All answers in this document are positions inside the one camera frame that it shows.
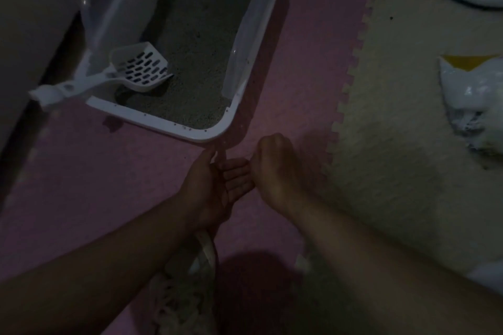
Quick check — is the person's right hand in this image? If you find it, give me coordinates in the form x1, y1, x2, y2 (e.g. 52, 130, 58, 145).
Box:
249, 133, 311, 218

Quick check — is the person's left hand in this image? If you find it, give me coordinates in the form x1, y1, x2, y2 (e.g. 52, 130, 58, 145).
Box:
174, 148, 256, 231

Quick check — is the white slotted litter scoop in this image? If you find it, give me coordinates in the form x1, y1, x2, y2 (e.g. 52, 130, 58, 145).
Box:
28, 41, 175, 108

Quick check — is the white cat litter tray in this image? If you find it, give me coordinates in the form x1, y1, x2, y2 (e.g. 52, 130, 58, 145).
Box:
74, 0, 286, 144

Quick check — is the yellow plastic bag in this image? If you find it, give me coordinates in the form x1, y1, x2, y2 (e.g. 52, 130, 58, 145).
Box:
438, 54, 503, 169

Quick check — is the person's right forearm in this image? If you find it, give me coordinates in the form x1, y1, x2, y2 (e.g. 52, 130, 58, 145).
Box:
289, 193, 503, 335

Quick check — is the person's left forearm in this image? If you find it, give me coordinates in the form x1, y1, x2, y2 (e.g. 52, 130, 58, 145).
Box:
0, 197, 197, 335

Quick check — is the white sneaker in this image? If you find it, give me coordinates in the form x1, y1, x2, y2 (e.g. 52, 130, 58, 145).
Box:
147, 230, 219, 335

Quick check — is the pink foam floor mat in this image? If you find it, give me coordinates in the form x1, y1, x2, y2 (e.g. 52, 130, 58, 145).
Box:
0, 0, 390, 335

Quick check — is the white plastic bag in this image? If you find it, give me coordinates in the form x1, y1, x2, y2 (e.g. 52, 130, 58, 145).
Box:
465, 260, 503, 296

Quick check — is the white bed frame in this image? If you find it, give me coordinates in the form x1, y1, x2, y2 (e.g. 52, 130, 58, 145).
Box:
0, 0, 107, 151

